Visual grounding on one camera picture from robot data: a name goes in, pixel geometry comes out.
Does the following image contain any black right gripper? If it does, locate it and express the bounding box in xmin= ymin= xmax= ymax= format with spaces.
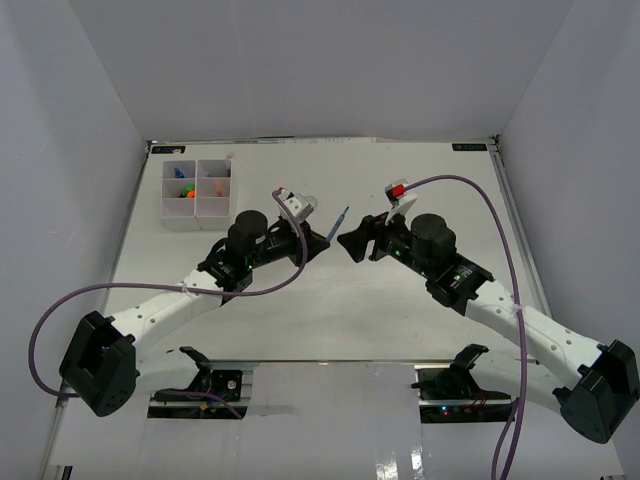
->
xmin=337 ymin=205 xmax=434 ymax=280

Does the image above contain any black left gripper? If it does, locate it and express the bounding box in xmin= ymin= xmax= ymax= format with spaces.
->
xmin=248 ymin=220 xmax=330 ymax=270

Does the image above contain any light blue pen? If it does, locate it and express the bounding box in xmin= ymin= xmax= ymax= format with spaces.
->
xmin=326 ymin=206 xmax=349 ymax=242

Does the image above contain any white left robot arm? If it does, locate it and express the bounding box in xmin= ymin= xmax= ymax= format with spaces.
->
xmin=59 ymin=210 xmax=330 ymax=417

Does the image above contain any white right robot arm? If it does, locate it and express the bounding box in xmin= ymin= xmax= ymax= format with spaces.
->
xmin=337 ymin=214 xmax=639 ymax=444

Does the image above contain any white compartment organizer box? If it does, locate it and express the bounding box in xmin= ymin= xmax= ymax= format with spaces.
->
xmin=161 ymin=159 xmax=236 ymax=231

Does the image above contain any black logo label left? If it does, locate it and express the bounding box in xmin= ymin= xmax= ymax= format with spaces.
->
xmin=151 ymin=145 xmax=186 ymax=155

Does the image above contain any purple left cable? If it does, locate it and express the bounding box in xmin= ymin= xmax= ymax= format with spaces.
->
xmin=28 ymin=188 xmax=309 ymax=419

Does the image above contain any purple cable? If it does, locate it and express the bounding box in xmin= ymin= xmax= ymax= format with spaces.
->
xmin=404 ymin=175 xmax=529 ymax=480
xmin=28 ymin=188 xmax=309 ymax=419

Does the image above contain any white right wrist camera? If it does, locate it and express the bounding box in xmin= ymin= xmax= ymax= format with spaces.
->
xmin=385 ymin=179 xmax=417 ymax=225

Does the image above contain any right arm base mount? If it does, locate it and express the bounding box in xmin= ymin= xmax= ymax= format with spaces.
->
xmin=411 ymin=344 xmax=513 ymax=425

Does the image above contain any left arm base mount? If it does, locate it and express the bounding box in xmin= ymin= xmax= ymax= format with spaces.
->
xmin=147 ymin=346 xmax=250 ymax=420

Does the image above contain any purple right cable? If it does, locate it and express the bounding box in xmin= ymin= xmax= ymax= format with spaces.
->
xmin=404 ymin=175 xmax=529 ymax=480

